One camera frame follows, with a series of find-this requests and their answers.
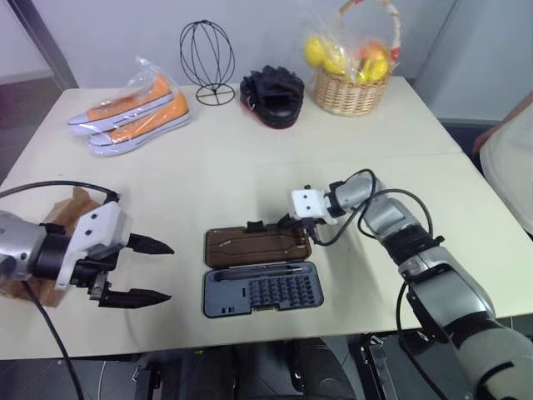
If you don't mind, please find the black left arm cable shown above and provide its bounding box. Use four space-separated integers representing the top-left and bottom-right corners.
0 179 122 400

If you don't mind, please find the black metal frame bracket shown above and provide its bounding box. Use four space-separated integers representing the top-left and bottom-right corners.
131 362 164 400
356 332 403 400

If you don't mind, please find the clear plastic shoe bag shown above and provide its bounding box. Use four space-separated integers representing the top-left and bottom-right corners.
66 55 193 159

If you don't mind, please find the grey screwdriver handle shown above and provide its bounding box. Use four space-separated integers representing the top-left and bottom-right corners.
215 265 308 279

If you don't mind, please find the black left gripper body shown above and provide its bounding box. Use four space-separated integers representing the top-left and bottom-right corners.
72 244 127 302

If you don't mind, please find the red orange apple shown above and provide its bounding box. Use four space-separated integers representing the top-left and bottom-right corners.
358 38 391 63

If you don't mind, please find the dark rounded shape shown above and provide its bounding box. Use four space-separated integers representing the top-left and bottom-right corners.
286 336 357 400
192 344 262 400

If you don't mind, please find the yellow pear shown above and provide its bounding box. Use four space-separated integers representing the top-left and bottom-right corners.
356 57 389 83

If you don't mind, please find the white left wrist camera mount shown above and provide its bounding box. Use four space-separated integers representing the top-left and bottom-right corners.
53 202 135 293

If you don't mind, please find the orange canvas sneaker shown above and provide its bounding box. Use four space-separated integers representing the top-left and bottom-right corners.
67 73 175 137
86 92 192 158

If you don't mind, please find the black wire head stand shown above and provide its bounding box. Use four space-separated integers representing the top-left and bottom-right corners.
179 19 237 107

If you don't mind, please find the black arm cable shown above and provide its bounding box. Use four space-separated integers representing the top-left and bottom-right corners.
0 179 122 400
308 167 447 400

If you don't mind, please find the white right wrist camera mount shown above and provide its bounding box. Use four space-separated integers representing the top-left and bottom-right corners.
290 187 339 227

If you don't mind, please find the wicker fruit basket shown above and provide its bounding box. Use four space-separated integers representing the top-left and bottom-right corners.
311 0 404 118

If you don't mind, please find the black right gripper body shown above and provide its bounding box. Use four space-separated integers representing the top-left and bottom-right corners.
292 215 326 230

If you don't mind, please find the person beige shirt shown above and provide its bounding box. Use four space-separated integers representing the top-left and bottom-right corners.
478 111 533 238

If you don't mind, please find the yellow lemon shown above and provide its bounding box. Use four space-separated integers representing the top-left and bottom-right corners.
304 36 331 68
321 57 347 77

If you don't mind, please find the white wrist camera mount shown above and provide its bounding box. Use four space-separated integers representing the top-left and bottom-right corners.
290 187 339 227
53 202 135 293

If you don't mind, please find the dark window frame post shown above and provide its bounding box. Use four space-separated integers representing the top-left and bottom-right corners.
11 0 81 91

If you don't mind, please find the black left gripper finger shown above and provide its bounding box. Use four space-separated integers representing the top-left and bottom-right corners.
126 232 176 257
97 287 173 310

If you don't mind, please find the black screwdriver bit case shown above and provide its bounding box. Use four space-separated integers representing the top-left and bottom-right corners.
202 220 326 320

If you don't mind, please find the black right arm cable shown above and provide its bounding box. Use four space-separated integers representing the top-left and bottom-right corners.
308 167 447 400

